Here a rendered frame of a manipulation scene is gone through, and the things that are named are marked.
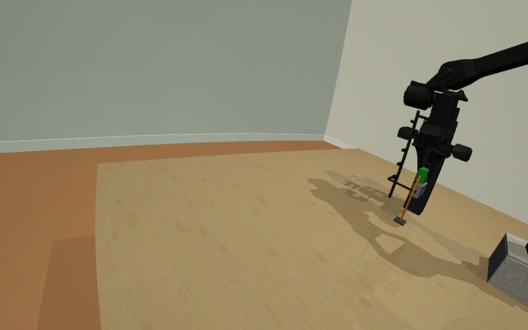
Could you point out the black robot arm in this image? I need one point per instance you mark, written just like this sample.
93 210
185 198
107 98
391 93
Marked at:
456 75

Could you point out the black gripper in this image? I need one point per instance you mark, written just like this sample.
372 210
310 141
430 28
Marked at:
458 151

